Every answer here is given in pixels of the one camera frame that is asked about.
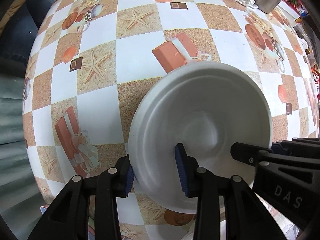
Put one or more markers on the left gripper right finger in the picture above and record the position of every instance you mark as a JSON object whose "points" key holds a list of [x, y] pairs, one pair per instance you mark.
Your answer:
{"points": [[246, 216]]}

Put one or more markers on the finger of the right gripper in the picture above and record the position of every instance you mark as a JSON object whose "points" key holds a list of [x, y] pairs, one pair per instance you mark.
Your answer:
{"points": [[252, 154], [297, 146]]}

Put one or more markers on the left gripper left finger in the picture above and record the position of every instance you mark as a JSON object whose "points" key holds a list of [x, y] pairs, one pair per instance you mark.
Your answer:
{"points": [[67, 216]]}

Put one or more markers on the blue plastic plate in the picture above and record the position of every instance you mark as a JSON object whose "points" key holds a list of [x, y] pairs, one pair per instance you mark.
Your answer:
{"points": [[43, 208]]}

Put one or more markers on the green curtain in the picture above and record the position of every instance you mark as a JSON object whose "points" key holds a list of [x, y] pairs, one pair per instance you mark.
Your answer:
{"points": [[20, 195]]}

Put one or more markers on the checkered patterned tablecloth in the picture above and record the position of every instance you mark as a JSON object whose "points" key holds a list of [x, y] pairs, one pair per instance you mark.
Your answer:
{"points": [[92, 63]]}

